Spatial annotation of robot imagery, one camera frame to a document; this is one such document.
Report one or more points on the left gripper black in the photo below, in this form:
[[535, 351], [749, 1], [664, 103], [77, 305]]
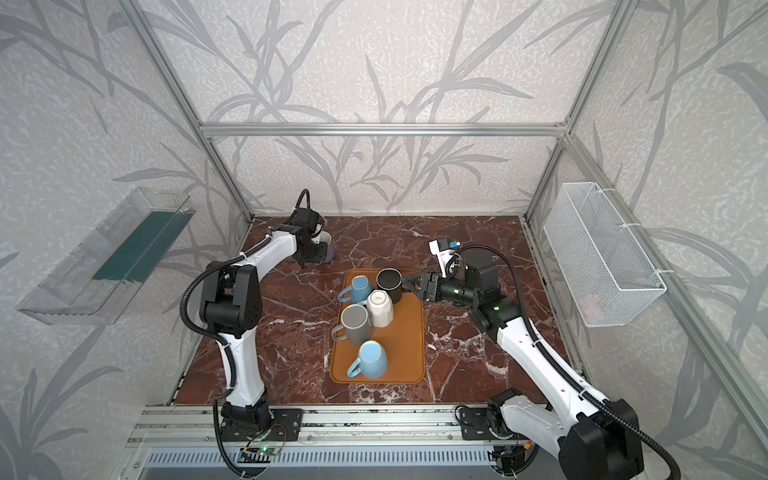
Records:
[[309, 253]]

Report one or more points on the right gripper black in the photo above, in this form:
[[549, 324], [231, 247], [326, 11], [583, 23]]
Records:
[[428, 285]]

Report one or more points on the black mug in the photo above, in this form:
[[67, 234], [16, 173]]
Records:
[[390, 280]]

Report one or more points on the lavender purple mug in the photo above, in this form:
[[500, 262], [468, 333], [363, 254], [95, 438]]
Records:
[[326, 246]]

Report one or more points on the small blue mug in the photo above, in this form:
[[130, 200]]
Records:
[[357, 292]]

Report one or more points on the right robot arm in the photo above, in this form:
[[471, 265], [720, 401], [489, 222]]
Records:
[[591, 435]]

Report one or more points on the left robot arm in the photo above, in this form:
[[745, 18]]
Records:
[[224, 304]]

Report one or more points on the white faceted mug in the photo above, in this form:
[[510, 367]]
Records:
[[380, 308]]

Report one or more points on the grey mug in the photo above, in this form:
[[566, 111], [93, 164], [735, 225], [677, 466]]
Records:
[[354, 325]]

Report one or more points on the large light blue mug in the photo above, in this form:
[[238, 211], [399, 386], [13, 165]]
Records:
[[371, 361]]

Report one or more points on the orange brown tray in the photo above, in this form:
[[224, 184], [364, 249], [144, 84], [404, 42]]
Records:
[[403, 341]]

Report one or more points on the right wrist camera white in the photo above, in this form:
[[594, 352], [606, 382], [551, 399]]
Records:
[[445, 251]]

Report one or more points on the white wire mesh basket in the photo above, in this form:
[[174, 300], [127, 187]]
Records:
[[609, 275]]

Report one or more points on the clear plastic wall bin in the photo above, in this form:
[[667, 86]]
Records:
[[95, 283]]

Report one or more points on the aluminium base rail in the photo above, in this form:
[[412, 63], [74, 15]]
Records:
[[328, 425]]

